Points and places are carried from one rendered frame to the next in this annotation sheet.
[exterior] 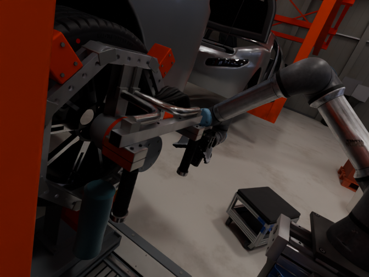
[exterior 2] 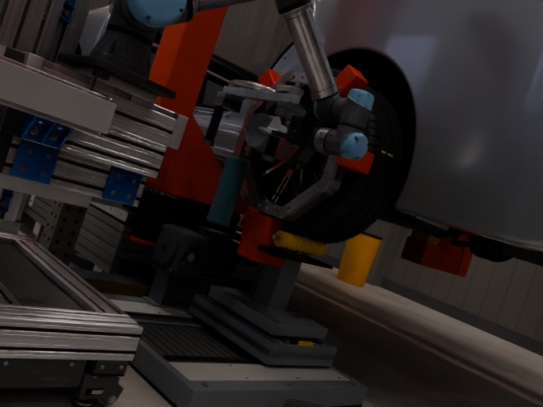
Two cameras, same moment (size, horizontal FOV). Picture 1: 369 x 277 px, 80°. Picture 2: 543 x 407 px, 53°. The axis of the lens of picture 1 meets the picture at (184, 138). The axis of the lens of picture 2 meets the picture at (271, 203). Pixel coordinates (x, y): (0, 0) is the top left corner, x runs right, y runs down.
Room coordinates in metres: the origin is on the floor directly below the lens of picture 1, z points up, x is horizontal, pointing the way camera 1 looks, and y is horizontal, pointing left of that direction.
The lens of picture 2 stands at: (1.53, -1.62, 0.65)
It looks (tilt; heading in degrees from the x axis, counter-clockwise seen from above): 1 degrees down; 114
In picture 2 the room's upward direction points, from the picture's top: 19 degrees clockwise
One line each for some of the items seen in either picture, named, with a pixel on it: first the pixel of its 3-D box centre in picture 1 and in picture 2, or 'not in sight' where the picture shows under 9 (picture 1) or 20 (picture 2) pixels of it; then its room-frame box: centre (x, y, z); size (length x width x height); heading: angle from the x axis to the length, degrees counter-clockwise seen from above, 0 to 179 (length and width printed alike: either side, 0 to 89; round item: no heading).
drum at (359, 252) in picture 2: not in sight; (358, 257); (0.02, 4.40, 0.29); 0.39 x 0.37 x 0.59; 67
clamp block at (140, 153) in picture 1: (124, 150); (229, 101); (0.45, 0.12, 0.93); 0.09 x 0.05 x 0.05; 68
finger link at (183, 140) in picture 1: (183, 140); not in sight; (0.81, 0.00, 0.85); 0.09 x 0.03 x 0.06; 122
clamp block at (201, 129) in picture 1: (190, 128); (290, 111); (0.76, -0.01, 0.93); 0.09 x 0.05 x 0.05; 68
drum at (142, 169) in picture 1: (126, 140); (276, 138); (0.65, 0.18, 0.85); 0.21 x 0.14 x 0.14; 68
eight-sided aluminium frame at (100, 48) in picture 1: (110, 131); (290, 144); (0.68, 0.25, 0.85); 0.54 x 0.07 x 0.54; 158
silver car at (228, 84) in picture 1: (237, 53); not in sight; (5.53, -0.50, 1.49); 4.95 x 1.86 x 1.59; 158
